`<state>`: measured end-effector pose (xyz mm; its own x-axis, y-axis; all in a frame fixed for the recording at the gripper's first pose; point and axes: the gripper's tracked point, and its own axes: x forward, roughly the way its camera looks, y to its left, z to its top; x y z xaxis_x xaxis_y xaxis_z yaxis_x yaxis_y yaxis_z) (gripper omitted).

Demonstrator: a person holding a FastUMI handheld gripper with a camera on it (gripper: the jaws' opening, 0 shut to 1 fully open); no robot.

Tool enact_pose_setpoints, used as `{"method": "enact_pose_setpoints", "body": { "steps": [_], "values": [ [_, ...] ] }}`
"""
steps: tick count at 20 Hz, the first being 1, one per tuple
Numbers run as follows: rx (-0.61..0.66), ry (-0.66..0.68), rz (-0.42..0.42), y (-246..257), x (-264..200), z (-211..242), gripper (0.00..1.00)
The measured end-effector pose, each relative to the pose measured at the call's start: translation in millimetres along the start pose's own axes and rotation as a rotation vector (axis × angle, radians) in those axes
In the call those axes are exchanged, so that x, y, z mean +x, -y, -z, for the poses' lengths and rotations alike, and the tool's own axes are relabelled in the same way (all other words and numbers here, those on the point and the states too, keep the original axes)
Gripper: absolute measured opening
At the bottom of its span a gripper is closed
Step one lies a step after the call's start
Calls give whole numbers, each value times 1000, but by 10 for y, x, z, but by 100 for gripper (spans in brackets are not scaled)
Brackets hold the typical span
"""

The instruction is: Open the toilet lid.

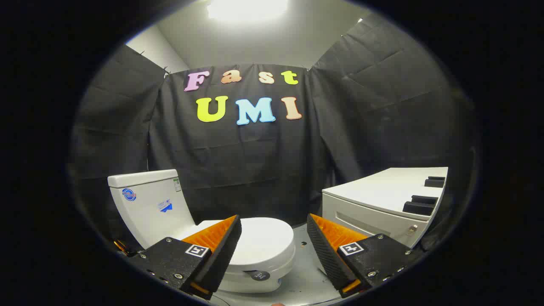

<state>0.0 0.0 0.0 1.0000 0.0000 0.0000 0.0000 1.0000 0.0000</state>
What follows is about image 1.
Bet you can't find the white toilet lid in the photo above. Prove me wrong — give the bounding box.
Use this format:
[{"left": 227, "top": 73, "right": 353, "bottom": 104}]
[{"left": 187, "top": 218, "right": 295, "bottom": 262}]

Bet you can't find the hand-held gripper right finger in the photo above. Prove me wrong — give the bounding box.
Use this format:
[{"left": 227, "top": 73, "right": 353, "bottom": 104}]
[{"left": 307, "top": 213, "right": 421, "bottom": 298}]

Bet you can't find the white toilet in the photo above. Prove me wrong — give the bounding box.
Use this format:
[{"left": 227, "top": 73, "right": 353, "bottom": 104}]
[{"left": 107, "top": 169, "right": 296, "bottom": 294}]

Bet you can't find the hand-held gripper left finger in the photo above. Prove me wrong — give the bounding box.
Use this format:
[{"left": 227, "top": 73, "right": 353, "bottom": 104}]
[{"left": 127, "top": 215, "right": 243, "bottom": 300}]

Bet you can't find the black backdrop cloth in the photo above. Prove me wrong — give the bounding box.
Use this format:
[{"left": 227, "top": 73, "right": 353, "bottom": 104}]
[{"left": 68, "top": 13, "right": 479, "bottom": 251}]

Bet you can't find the white drawer cabinet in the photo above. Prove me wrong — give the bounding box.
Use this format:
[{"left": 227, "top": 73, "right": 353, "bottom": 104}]
[{"left": 322, "top": 167, "right": 449, "bottom": 249}]

